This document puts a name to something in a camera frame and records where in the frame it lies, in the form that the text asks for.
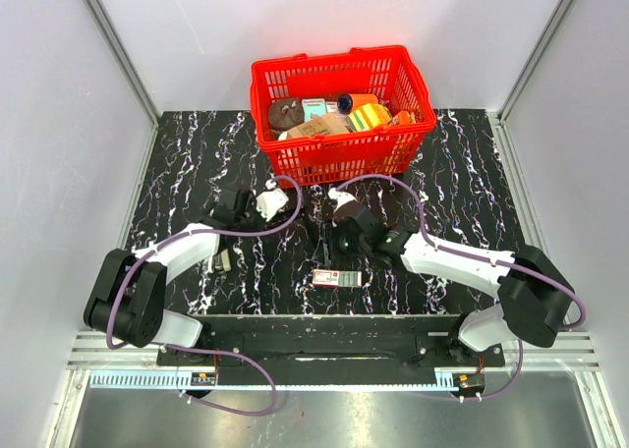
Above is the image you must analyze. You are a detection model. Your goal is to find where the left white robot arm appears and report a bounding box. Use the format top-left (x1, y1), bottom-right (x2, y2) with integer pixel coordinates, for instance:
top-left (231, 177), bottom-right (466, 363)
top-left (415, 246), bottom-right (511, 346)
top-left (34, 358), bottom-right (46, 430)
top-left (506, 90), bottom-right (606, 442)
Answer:
top-left (84, 190), bottom-right (257, 365)

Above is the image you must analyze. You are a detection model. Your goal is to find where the red plastic shopping basket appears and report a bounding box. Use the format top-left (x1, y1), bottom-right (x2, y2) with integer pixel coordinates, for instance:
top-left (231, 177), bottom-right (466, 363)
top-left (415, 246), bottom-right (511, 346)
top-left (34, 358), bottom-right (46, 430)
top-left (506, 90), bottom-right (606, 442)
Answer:
top-left (250, 45), bottom-right (436, 186)

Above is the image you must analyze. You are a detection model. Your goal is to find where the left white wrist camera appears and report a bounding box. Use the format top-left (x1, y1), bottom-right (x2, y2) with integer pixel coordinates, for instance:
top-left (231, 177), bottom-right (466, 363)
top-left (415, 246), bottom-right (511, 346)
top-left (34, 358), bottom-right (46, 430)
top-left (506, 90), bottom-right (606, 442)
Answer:
top-left (256, 180), bottom-right (289, 222)

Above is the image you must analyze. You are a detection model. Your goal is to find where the yellow green sponge pack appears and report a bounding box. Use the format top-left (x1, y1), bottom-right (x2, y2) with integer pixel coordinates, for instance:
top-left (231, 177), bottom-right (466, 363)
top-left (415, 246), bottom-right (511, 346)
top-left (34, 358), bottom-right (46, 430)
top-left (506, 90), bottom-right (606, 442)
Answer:
top-left (348, 103), bottom-right (392, 132)

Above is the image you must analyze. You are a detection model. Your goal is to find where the teal small carton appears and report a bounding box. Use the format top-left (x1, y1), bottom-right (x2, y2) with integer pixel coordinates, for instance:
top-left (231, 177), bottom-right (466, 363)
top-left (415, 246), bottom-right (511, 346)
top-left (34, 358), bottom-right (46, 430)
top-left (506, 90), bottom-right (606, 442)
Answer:
top-left (302, 98), bottom-right (327, 122)

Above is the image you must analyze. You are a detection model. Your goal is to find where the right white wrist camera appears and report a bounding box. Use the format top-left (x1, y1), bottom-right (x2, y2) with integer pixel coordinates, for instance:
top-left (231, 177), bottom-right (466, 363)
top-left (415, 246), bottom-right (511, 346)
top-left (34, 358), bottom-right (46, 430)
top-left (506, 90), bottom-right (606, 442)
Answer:
top-left (327, 188), bottom-right (358, 220)

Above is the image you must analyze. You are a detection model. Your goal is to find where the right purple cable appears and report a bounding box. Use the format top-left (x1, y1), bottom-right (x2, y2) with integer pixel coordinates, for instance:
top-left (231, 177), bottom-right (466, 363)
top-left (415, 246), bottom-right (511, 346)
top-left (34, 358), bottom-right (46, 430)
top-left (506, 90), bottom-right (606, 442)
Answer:
top-left (336, 174), bottom-right (588, 403)

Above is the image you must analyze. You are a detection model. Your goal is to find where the purple cable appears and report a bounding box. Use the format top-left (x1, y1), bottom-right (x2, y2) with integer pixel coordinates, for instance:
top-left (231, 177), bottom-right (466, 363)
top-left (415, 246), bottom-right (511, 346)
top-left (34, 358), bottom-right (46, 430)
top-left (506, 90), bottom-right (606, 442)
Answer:
top-left (336, 174), bottom-right (588, 403)
top-left (105, 175), bottom-right (303, 416)

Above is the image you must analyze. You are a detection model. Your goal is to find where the orange bottle blue cap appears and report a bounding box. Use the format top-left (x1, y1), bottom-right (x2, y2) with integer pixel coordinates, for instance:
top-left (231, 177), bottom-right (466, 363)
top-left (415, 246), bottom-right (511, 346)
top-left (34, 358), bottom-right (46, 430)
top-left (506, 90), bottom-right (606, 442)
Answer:
top-left (337, 93), bottom-right (379, 114)

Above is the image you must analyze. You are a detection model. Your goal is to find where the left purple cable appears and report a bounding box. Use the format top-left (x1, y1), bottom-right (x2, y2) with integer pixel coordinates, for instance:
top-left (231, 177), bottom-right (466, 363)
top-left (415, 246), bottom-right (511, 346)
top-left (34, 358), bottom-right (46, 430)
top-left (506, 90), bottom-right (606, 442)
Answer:
top-left (105, 175), bottom-right (303, 416)

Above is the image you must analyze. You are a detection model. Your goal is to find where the beige stapler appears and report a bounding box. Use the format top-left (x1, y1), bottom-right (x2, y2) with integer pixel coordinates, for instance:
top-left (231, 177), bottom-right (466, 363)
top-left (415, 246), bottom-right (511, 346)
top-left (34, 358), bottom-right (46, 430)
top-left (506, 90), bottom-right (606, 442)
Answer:
top-left (208, 249), bottom-right (232, 273)

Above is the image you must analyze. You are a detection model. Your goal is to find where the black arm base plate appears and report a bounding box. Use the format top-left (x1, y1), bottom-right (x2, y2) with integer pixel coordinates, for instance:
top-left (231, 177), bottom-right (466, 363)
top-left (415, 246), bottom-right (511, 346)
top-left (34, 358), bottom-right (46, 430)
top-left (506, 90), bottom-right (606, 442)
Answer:
top-left (156, 313), bottom-right (507, 388)

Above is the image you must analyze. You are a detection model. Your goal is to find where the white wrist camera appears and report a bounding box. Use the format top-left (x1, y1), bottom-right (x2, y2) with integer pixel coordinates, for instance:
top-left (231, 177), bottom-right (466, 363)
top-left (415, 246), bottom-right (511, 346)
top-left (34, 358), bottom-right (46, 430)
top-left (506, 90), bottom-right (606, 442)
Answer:
top-left (256, 180), bottom-right (289, 222)
top-left (327, 188), bottom-right (358, 220)

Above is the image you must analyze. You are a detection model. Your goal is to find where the staple box red white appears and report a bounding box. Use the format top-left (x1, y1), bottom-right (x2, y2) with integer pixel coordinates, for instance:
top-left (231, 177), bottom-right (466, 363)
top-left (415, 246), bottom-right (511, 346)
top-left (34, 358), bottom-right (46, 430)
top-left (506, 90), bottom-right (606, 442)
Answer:
top-left (313, 269), bottom-right (363, 288)

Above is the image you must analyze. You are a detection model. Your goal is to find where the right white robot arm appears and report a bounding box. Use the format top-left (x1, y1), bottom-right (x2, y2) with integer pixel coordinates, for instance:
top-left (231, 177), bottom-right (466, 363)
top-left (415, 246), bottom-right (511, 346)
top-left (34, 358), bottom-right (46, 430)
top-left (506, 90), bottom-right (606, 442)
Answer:
top-left (332, 200), bottom-right (573, 365)

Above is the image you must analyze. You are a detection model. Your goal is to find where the orange snack packet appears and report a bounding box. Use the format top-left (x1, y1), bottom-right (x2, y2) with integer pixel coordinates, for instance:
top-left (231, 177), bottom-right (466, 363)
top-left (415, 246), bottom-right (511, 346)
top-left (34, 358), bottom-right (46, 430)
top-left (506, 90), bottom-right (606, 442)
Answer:
top-left (389, 110), bottom-right (416, 126)

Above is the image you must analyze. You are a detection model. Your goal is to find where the brown cardboard box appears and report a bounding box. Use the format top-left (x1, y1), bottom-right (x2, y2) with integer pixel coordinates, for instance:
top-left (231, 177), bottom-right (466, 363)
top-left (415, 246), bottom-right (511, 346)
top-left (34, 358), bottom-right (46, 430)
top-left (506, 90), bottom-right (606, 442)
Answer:
top-left (286, 113), bottom-right (350, 140)

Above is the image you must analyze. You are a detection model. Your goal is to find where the brown round muffin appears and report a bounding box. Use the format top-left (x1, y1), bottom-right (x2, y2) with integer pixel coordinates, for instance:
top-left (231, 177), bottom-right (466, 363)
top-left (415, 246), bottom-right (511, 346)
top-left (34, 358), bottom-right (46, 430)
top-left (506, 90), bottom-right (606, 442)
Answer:
top-left (267, 97), bottom-right (305, 132)

